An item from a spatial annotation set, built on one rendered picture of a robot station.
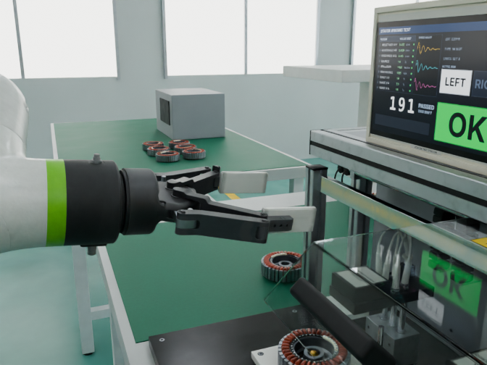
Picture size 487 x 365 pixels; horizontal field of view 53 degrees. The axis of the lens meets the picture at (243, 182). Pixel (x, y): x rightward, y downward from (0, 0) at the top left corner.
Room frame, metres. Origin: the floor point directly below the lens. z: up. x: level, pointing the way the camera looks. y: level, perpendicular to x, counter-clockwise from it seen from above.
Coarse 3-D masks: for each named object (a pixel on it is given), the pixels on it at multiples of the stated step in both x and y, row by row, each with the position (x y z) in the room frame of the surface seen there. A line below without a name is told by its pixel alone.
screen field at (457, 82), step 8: (448, 72) 0.63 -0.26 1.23; (456, 72) 0.62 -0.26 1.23; (464, 72) 0.61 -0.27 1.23; (472, 72) 0.60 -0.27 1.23; (480, 72) 0.59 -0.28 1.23; (448, 80) 0.63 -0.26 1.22; (456, 80) 0.62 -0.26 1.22; (464, 80) 0.61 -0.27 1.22; (472, 80) 0.60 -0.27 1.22; (480, 80) 0.59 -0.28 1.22; (440, 88) 0.64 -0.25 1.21; (448, 88) 0.63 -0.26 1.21; (456, 88) 0.62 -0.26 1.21; (464, 88) 0.61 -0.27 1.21; (472, 88) 0.60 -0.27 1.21; (480, 88) 0.58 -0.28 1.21; (480, 96) 0.58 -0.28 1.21
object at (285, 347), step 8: (288, 336) 0.69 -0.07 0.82; (280, 344) 0.68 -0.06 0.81; (288, 344) 0.67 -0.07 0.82; (296, 344) 0.68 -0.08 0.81; (280, 352) 0.65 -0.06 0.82; (288, 352) 0.65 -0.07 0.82; (296, 352) 0.68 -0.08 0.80; (304, 352) 0.66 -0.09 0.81; (280, 360) 0.64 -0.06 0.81; (288, 360) 0.63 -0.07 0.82; (296, 360) 0.63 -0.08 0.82; (304, 360) 0.63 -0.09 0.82; (312, 360) 0.65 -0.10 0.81
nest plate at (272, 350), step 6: (264, 348) 0.71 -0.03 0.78; (270, 348) 0.71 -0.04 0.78; (276, 348) 0.71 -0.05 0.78; (252, 354) 0.70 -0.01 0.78; (258, 354) 0.70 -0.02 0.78; (264, 354) 0.70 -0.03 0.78; (270, 354) 0.70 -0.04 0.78; (276, 354) 0.70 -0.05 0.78; (258, 360) 0.68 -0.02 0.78; (264, 360) 0.68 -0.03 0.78; (270, 360) 0.68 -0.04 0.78; (276, 360) 0.68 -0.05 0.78
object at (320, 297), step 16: (304, 288) 0.38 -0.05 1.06; (304, 304) 0.37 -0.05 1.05; (320, 304) 0.36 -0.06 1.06; (320, 320) 0.35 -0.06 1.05; (336, 320) 0.33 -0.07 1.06; (352, 320) 0.33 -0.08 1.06; (336, 336) 0.32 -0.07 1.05; (352, 336) 0.31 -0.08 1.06; (368, 336) 0.31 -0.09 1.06; (352, 352) 0.30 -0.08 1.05; (368, 352) 0.30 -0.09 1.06; (384, 352) 0.30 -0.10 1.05
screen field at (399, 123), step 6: (378, 114) 0.76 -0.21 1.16; (378, 120) 0.76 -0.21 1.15; (384, 120) 0.75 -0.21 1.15; (390, 120) 0.73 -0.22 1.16; (396, 120) 0.72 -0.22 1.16; (402, 120) 0.71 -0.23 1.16; (408, 120) 0.70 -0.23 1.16; (390, 126) 0.73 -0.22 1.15; (396, 126) 0.72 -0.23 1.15; (402, 126) 0.71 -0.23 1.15; (408, 126) 0.70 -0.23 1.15; (414, 126) 0.68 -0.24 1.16; (420, 126) 0.67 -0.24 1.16; (426, 126) 0.66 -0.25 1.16; (414, 132) 0.68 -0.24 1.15; (420, 132) 0.67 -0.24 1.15; (426, 132) 0.66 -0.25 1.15
